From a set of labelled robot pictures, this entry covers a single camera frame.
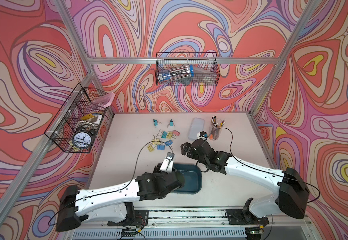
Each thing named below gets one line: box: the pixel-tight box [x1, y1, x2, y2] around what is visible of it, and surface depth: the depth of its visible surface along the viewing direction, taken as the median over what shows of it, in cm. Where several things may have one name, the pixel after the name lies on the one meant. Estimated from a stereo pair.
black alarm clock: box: [72, 126, 96, 149], surface depth 69 cm
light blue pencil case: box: [188, 117, 205, 141], surface depth 114 cm
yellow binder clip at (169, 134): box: [166, 131, 173, 139], surface depth 106 cm
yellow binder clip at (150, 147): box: [147, 143, 155, 153], surface depth 100 cm
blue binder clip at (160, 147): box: [156, 144, 166, 150], surface depth 101 cm
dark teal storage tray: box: [173, 163, 202, 195], surface depth 86 cm
